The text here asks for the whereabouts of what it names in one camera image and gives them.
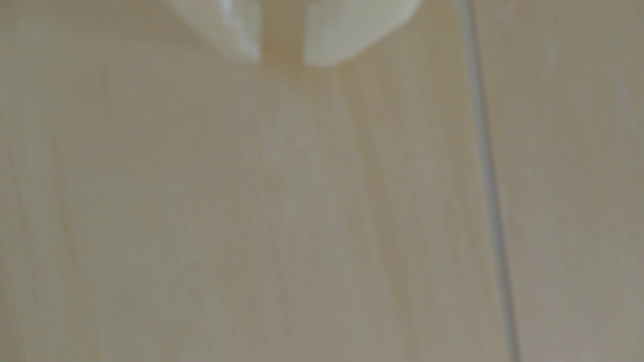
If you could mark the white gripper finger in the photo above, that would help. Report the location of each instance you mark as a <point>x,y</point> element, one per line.
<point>347,25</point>
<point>226,20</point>

